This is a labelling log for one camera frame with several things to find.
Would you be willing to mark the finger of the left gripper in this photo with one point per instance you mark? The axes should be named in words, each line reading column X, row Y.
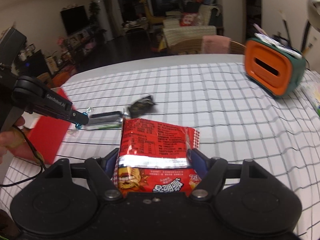
column 77, row 118

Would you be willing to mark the silver foil snack bar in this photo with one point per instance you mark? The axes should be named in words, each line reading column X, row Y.
column 102, row 121

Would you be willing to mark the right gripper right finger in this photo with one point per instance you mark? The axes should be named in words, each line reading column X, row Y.
column 211, row 172

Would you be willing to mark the wooden chair with pink cloth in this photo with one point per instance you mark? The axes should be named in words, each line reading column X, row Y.
column 211, row 44

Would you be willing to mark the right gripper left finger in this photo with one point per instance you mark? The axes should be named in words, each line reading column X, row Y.
column 99, row 176

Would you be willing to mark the orange green tissue box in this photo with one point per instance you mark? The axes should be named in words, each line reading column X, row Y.
column 273, row 69

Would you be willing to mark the red and white cardboard box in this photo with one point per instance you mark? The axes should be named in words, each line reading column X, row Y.
column 46, row 134

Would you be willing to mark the white grid tablecloth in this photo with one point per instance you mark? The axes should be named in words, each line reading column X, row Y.
column 237, row 120

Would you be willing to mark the black television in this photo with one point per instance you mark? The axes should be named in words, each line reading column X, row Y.
column 74, row 19

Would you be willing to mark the red chip packet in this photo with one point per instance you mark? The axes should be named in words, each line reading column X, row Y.
column 153, row 158

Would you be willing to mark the person's left hand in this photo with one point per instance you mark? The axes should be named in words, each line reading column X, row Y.
column 10, row 140

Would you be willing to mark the red cushion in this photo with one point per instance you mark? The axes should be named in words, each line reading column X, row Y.
column 188, row 19

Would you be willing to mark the black small snack packet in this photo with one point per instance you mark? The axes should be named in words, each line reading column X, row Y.
column 142, row 106

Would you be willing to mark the beige covered sofa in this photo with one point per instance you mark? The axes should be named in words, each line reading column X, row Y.
column 209, row 22

